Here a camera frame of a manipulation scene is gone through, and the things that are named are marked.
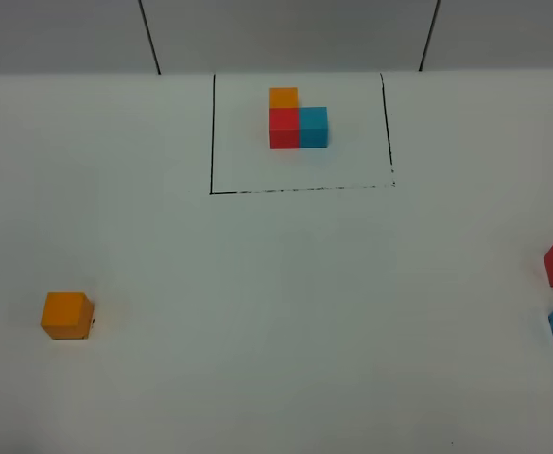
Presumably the red template block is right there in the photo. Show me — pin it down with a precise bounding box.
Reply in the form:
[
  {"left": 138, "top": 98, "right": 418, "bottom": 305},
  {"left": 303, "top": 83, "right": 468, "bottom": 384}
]
[{"left": 269, "top": 108, "right": 300, "bottom": 149}]

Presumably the blue template block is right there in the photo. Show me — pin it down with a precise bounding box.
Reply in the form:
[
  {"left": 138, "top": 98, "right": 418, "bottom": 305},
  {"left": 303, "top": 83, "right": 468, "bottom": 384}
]
[{"left": 299, "top": 107, "right": 329, "bottom": 148}]

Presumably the orange template block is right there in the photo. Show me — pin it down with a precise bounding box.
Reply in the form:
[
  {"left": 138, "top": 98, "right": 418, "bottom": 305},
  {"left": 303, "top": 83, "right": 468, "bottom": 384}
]
[{"left": 269, "top": 87, "right": 299, "bottom": 109}]

